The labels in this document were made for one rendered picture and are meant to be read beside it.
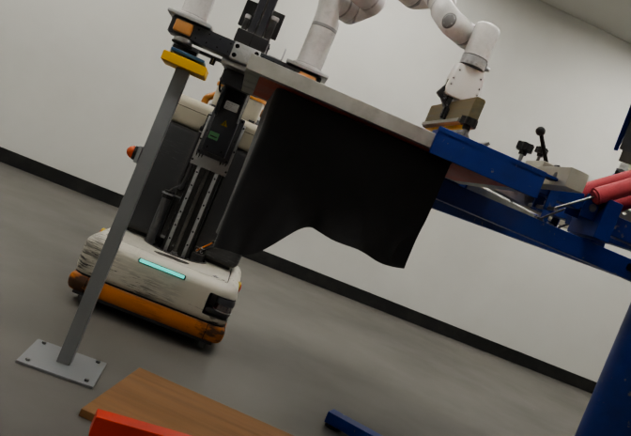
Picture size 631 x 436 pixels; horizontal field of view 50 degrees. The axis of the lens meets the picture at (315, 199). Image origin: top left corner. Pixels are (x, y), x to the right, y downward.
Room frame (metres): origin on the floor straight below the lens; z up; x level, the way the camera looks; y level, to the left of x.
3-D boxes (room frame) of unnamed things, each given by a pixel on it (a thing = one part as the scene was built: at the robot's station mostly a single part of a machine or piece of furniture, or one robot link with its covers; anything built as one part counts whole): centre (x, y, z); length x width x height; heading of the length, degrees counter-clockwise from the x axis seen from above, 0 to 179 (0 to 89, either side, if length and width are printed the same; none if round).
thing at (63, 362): (1.99, 0.50, 0.48); 0.22 x 0.22 x 0.96; 8
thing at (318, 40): (2.48, 0.21, 1.21); 0.16 x 0.13 x 0.15; 5
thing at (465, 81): (1.98, -0.27, 1.20); 0.10 x 0.08 x 0.11; 98
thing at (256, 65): (1.95, -0.08, 0.97); 0.79 x 0.58 x 0.04; 98
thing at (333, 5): (2.47, 0.20, 1.37); 0.13 x 0.10 x 0.16; 134
